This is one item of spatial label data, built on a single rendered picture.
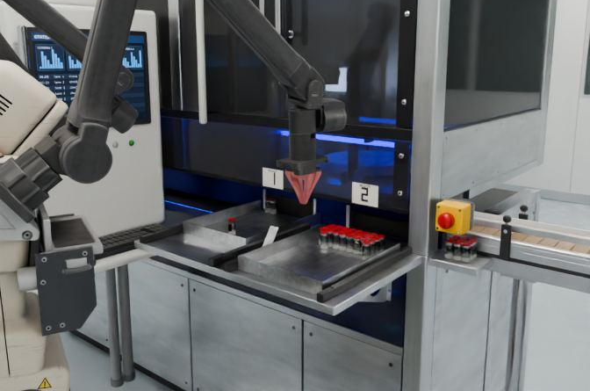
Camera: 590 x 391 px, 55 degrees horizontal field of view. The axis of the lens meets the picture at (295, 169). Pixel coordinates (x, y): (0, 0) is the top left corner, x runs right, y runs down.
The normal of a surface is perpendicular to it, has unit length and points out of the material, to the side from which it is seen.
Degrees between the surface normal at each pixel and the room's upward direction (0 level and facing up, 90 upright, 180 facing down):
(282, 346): 90
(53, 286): 90
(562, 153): 90
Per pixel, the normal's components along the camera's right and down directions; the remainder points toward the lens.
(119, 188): 0.74, 0.13
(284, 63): 0.44, 0.26
